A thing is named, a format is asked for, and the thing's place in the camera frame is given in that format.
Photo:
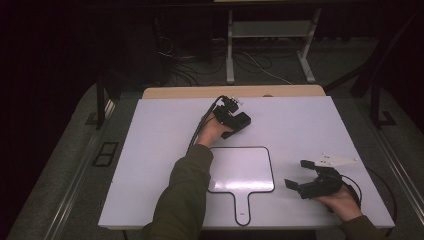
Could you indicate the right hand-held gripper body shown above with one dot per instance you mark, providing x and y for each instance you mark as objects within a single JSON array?
[{"x": 321, "y": 185}]

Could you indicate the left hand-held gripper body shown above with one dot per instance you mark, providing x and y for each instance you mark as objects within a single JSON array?
[{"x": 225, "y": 110}]

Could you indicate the black whiteboard eraser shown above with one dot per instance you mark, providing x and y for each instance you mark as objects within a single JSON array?
[{"x": 238, "y": 125}]

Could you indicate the person's left hand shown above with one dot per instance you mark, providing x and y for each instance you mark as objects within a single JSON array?
[{"x": 211, "y": 131}]

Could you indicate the person's right hand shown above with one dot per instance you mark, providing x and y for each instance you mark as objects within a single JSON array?
[{"x": 343, "y": 203}]

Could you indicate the wooden table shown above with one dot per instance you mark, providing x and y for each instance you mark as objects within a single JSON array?
[{"x": 186, "y": 91}]

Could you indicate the white metal stand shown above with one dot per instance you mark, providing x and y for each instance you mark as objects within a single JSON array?
[{"x": 270, "y": 29}]

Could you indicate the black metal stand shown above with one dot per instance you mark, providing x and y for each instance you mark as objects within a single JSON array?
[
  {"x": 375, "y": 83},
  {"x": 100, "y": 100}
]

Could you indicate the black floor socket frame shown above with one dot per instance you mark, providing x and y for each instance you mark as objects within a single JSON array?
[{"x": 105, "y": 154}]

